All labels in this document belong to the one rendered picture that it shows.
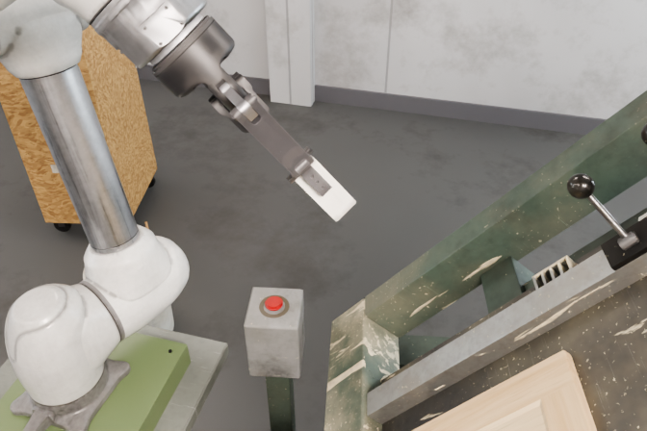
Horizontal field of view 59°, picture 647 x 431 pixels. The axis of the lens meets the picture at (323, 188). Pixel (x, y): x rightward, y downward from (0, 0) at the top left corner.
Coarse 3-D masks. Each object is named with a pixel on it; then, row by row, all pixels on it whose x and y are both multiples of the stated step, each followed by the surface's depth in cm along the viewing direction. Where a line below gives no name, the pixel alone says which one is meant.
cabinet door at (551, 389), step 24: (552, 360) 85; (504, 384) 89; (528, 384) 86; (552, 384) 82; (576, 384) 80; (456, 408) 94; (480, 408) 90; (504, 408) 87; (528, 408) 83; (552, 408) 80; (576, 408) 77
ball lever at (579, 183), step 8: (576, 176) 82; (584, 176) 82; (568, 184) 83; (576, 184) 82; (584, 184) 81; (592, 184) 81; (576, 192) 82; (584, 192) 81; (592, 192) 82; (592, 200) 82; (600, 208) 82; (608, 216) 82; (616, 224) 82; (624, 232) 82; (632, 232) 81; (624, 240) 81; (632, 240) 81; (624, 248) 81
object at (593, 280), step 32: (640, 256) 80; (544, 288) 91; (576, 288) 86; (608, 288) 84; (512, 320) 92; (544, 320) 89; (448, 352) 100; (480, 352) 95; (384, 384) 109; (416, 384) 102; (448, 384) 101; (384, 416) 108
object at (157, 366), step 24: (144, 336) 135; (120, 360) 129; (144, 360) 129; (168, 360) 129; (120, 384) 124; (144, 384) 124; (168, 384) 126; (0, 408) 119; (120, 408) 119; (144, 408) 119
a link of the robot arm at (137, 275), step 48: (48, 0) 92; (0, 48) 90; (48, 48) 94; (48, 96) 99; (48, 144) 105; (96, 144) 107; (96, 192) 109; (96, 240) 114; (144, 240) 119; (96, 288) 116; (144, 288) 118
